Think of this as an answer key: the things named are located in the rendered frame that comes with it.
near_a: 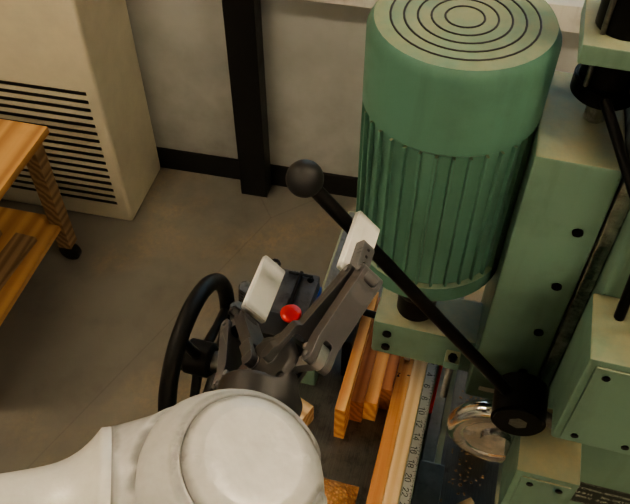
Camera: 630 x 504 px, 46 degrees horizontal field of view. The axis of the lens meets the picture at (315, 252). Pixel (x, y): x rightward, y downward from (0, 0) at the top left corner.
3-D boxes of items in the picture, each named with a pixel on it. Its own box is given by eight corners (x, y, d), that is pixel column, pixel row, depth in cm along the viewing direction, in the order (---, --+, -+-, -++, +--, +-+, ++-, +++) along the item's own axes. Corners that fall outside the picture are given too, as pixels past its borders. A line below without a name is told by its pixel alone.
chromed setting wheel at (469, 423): (442, 433, 100) (455, 384, 90) (536, 456, 98) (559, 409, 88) (438, 453, 98) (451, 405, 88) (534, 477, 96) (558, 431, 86)
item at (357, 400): (377, 317, 119) (379, 296, 115) (388, 319, 119) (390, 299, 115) (348, 419, 107) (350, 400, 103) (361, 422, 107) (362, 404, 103)
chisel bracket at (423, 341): (380, 317, 109) (384, 280, 103) (476, 338, 107) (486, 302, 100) (369, 358, 104) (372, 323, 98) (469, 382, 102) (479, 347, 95)
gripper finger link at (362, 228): (335, 267, 66) (341, 265, 65) (354, 212, 70) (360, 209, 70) (357, 287, 67) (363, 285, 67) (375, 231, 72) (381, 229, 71)
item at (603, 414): (554, 374, 83) (592, 291, 72) (638, 392, 82) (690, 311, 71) (549, 440, 78) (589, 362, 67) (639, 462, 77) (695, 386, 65)
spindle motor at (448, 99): (371, 184, 97) (389, -44, 74) (507, 210, 94) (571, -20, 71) (337, 286, 86) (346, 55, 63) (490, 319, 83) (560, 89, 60)
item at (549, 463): (504, 447, 98) (523, 401, 89) (558, 460, 97) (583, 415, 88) (496, 515, 92) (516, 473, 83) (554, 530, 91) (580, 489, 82)
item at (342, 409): (366, 320, 119) (369, 289, 113) (375, 322, 119) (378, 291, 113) (333, 436, 106) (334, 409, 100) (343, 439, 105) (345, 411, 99)
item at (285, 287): (260, 278, 117) (258, 255, 113) (328, 293, 115) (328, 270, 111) (232, 345, 109) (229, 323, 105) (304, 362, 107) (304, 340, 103)
